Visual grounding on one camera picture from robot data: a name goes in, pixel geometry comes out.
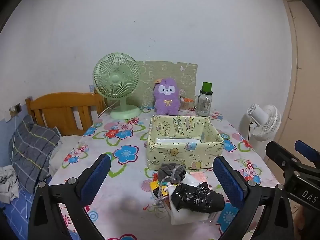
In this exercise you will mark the white soft packet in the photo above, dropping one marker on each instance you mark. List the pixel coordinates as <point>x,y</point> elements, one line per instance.
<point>186,217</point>

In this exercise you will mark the floral tablecloth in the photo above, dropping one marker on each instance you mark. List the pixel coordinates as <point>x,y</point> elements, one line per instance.
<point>125,152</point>

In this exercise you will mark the crumpled white cloth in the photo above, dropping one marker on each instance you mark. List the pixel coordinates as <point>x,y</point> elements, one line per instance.
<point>8,182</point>

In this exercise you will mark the white bed sheet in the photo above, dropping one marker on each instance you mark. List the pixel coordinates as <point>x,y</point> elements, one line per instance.
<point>65,145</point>

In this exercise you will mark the pink tissue packet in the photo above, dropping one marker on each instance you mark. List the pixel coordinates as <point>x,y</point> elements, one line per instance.
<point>198,176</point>

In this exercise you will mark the glass jar mug green lid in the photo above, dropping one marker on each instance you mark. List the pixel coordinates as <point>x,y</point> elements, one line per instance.
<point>203,105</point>

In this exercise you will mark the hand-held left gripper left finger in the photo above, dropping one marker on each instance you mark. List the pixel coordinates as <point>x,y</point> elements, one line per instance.
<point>96,177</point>

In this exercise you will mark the purple plush toy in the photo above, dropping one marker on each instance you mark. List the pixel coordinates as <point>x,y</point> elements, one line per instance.
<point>166,97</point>

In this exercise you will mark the white standing fan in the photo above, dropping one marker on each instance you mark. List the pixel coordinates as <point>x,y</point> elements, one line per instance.
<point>267,122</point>

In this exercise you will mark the wooden bed headboard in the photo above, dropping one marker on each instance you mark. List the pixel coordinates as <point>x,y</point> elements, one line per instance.
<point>62,105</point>

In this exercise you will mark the yellow cartoon storage box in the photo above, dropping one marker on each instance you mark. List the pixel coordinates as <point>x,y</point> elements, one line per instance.
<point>182,153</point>

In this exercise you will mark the grey plaid pillow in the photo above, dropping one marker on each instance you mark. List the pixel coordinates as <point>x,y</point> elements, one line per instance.
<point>32,150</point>

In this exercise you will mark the black plastic bag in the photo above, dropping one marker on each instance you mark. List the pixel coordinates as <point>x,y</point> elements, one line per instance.
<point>197,197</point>

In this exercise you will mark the wall socket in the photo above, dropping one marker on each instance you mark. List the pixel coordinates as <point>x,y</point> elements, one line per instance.
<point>17,108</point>

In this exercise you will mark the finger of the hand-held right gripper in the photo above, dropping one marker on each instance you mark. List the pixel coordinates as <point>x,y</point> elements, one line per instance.
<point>280,155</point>
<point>306,148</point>

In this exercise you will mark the green cartoon patterned board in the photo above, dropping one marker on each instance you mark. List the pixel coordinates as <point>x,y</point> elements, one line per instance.
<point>172,71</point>

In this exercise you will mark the green desk fan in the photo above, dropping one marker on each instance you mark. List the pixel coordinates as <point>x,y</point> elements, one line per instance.
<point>116,81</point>

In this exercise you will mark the cotton swab tub orange lid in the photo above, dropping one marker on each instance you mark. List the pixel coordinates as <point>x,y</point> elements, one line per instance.
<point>185,105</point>

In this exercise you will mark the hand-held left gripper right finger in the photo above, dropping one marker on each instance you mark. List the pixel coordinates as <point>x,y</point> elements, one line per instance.
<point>230,180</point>

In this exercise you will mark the yellow cartoon tissue pack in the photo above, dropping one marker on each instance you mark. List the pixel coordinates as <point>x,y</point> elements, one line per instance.
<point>155,185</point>

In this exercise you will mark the beige door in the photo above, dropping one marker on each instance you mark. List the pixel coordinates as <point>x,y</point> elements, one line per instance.
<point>305,67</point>

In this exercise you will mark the blue checked bed sheet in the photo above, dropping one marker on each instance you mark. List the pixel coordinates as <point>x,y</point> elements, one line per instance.
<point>17,215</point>

